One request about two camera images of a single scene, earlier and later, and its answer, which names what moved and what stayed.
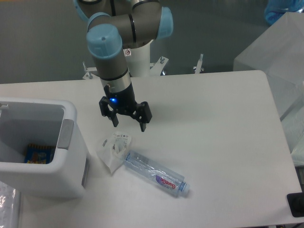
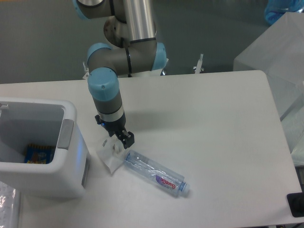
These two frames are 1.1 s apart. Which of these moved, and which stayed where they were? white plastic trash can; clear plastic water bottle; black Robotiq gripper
Moved: black Robotiq gripper
Stayed: clear plastic water bottle; white plastic trash can
